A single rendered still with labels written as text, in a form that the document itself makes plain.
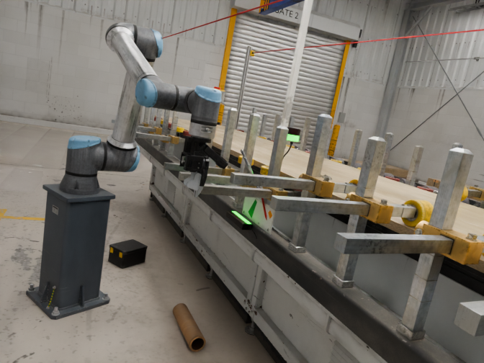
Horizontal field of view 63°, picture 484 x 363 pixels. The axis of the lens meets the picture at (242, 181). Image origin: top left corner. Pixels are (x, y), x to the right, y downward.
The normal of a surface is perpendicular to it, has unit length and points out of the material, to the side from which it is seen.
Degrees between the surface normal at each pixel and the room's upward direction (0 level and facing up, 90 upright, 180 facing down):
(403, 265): 90
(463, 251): 90
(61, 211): 90
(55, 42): 90
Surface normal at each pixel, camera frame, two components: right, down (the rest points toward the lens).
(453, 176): -0.89, -0.07
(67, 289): 0.76, 0.26
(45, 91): 0.34, 0.24
